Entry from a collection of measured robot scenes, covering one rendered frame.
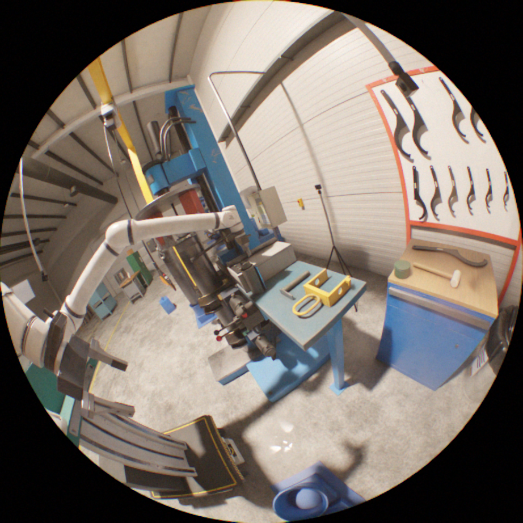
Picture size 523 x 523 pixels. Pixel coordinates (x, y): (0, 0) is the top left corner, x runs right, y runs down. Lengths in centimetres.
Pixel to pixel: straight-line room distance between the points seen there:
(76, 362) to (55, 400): 66
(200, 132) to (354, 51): 188
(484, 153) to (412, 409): 211
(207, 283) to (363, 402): 164
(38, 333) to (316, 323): 79
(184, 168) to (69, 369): 134
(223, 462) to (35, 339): 131
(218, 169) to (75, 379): 138
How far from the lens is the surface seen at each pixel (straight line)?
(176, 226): 79
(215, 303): 130
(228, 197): 134
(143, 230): 78
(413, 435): 167
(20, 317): 40
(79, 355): 40
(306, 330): 66
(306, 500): 151
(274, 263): 103
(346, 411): 159
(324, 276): 84
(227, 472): 145
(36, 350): 38
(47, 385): 103
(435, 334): 120
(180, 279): 272
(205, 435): 157
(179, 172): 139
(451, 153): 192
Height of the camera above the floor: 157
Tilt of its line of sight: 22 degrees down
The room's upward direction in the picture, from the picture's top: 23 degrees counter-clockwise
